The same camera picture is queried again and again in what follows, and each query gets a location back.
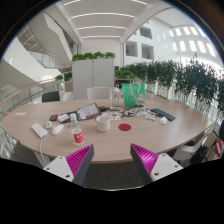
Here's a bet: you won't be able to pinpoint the white power strip cable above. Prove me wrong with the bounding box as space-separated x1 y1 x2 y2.
38 134 48 161

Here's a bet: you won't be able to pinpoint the flat round red coaster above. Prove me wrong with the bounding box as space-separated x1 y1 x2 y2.
118 123 132 132

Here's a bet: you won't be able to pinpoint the black chair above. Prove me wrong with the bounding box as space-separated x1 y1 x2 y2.
41 90 61 103

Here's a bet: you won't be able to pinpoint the black notebook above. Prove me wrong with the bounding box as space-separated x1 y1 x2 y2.
59 111 81 124

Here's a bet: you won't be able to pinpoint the row of green hedge plants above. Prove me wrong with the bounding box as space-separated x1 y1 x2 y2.
114 58 224 114

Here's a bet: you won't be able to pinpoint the dark blue keyboard case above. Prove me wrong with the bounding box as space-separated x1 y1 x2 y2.
150 107 177 122

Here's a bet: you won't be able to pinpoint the green tote bag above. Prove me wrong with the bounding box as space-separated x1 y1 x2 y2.
121 83 147 108

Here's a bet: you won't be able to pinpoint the clear white-lid tumbler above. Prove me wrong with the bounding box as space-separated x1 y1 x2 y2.
110 87 122 108

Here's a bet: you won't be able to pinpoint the white name card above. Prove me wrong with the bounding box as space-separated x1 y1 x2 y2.
144 113 157 121

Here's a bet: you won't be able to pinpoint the ceiling light strips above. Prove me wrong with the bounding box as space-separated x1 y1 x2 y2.
63 0 148 39

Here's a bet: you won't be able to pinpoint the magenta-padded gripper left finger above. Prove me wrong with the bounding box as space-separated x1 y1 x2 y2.
43 143 95 187

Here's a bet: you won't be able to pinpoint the glass railing wooden handrail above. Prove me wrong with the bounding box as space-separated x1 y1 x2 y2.
0 79 58 111

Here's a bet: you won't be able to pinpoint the tangled black cables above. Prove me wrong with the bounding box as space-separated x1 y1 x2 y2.
121 105 148 118

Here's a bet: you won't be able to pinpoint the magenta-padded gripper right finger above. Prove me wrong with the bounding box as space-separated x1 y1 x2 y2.
130 143 184 186

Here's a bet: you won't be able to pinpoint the white computer mouse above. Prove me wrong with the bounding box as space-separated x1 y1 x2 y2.
50 123 65 136

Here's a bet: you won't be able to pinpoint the white chair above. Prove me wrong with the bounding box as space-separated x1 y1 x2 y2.
171 124 216 164
86 86 112 101

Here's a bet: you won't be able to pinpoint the white cabinet with plants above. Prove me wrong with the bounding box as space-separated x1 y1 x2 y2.
71 51 117 100

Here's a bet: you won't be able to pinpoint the white wrapped packet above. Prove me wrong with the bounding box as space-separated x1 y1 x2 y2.
158 116 169 126

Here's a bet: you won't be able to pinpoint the white power strip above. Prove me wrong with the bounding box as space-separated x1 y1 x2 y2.
30 122 49 139

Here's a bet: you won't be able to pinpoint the white grid-pattern mug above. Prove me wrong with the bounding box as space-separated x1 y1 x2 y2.
94 114 111 133

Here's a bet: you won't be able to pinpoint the colourful sticker sheet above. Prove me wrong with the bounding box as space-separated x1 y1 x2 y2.
101 111 121 122

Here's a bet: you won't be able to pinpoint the clear red-label water bottle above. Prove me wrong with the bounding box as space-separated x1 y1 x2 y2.
68 113 85 147

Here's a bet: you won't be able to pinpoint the small white card box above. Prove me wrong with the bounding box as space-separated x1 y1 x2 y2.
57 113 70 123

